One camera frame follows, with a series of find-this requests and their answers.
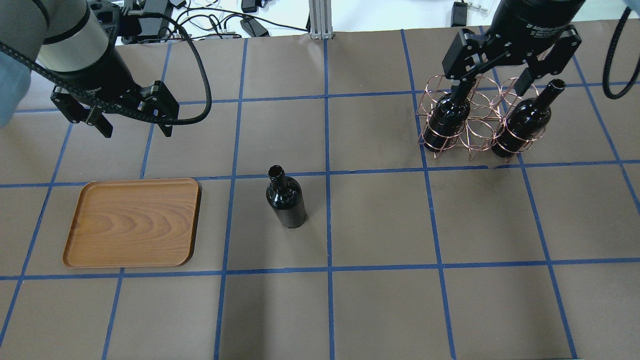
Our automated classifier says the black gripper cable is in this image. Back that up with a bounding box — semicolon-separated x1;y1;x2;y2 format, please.
0;12;213;125

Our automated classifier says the wooden tray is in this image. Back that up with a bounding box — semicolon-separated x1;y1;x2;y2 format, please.
62;178;201;269

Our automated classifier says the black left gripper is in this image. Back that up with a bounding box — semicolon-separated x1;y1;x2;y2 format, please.
50;47;179;139

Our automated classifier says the copper wire bottle basket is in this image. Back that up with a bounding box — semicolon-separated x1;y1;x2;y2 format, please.
416;75;546;163

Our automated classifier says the dark wine bottle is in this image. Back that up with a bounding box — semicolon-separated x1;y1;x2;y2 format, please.
422;93;471;153
265;164;307;229
491;79;566;159

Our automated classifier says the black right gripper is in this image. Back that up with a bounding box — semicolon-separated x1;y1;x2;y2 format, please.
442;0;585;103

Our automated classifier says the aluminium frame post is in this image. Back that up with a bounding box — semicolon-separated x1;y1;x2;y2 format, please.
308;0;334;40

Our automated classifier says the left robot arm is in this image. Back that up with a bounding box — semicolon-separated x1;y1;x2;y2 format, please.
0;0;179;138

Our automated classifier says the black power adapter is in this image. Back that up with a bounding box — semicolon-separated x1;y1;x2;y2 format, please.
450;0;468;28

